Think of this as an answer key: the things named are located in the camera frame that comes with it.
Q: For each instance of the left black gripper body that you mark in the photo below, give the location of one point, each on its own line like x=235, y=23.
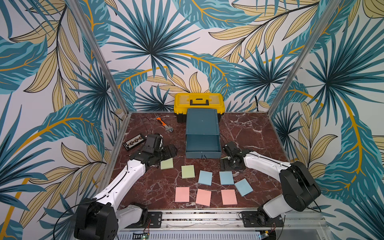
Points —
x=164, y=153

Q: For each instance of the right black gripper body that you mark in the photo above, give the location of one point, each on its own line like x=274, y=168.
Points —
x=227, y=163

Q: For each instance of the blue sticky note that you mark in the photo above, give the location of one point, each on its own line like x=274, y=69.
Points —
x=226, y=178
x=205, y=178
x=243, y=187

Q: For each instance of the green sticky note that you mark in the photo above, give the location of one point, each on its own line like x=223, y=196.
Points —
x=188, y=172
x=167, y=164

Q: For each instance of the teal yellow drawer cabinet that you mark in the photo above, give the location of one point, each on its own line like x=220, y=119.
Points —
x=203, y=134

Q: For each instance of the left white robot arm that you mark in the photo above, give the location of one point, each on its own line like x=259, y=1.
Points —
x=100, y=218

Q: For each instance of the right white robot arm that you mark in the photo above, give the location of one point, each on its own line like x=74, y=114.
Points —
x=299, y=188

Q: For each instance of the pink sticky note right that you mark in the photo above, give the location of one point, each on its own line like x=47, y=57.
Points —
x=229, y=197

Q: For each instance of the pink sticky note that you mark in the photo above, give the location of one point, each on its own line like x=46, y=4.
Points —
x=203, y=197
x=229, y=197
x=182, y=195

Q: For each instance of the pink sticky note middle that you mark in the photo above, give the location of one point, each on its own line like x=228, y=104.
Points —
x=203, y=197

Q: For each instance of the pink sticky note left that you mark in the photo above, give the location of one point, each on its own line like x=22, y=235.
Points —
x=182, y=195

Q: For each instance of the black charger board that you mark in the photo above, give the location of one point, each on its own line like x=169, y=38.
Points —
x=134, y=142

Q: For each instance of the orange adjustable wrench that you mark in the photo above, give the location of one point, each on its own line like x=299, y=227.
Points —
x=167, y=128

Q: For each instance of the yellow black toolbox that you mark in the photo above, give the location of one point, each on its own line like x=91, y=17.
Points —
x=185, y=101

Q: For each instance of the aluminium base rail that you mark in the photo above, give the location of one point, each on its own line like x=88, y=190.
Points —
x=226, y=224

